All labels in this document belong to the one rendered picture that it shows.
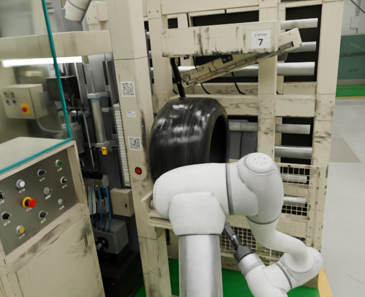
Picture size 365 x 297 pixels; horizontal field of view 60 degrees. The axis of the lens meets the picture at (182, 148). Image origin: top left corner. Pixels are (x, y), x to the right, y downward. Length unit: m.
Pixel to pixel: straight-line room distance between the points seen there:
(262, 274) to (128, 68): 1.10
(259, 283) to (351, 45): 9.85
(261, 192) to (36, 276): 1.23
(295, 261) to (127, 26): 1.23
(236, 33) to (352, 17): 9.14
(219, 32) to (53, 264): 1.42
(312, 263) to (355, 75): 9.83
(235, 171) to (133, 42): 1.00
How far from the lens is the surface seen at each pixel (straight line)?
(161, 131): 1.46
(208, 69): 1.89
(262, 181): 0.74
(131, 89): 1.64
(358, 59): 10.86
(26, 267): 1.66
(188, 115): 1.46
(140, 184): 1.81
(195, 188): 0.76
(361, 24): 10.88
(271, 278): 1.26
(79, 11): 2.16
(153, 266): 2.10
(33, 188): 1.65
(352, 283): 2.74
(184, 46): 1.77
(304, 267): 1.26
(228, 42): 1.70
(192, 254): 0.77
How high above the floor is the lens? 1.75
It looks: 20 degrees down
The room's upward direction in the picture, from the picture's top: 4 degrees counter-clockwise
